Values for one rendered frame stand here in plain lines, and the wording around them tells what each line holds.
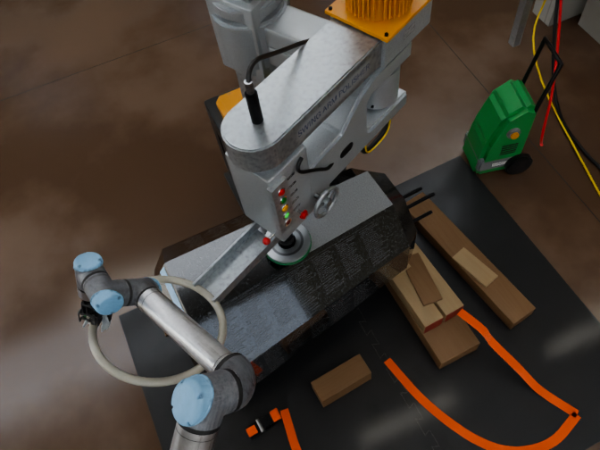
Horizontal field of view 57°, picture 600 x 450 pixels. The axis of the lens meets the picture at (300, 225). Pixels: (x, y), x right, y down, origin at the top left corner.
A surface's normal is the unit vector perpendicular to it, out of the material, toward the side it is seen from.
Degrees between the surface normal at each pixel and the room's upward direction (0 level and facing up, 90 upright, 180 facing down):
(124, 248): 0
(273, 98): 0
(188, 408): 39
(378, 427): 0
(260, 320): 45
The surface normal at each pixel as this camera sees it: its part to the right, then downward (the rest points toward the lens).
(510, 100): -0.63, -0.30
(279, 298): 0.29, 0.15
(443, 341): -0.10, -0.51
